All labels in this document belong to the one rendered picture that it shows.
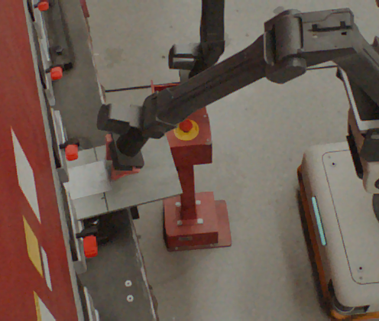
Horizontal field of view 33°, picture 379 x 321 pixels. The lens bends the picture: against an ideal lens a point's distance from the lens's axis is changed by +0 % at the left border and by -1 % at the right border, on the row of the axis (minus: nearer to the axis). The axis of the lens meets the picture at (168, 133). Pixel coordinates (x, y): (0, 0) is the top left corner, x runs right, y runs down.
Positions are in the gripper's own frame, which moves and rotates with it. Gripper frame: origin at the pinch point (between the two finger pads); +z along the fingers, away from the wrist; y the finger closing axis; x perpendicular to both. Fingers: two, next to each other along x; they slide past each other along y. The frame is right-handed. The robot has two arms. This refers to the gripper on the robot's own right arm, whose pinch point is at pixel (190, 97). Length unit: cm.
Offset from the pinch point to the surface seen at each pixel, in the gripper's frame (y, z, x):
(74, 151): 38, -43, 46
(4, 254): 48, -93, 87
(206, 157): -5.6, 8.9, 15.2
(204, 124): -3.6, 1.2, 8.5
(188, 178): -6.9, 34.7, 8.0
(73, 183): 35, -11, 36
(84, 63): 31.0, 1.0, -10.5
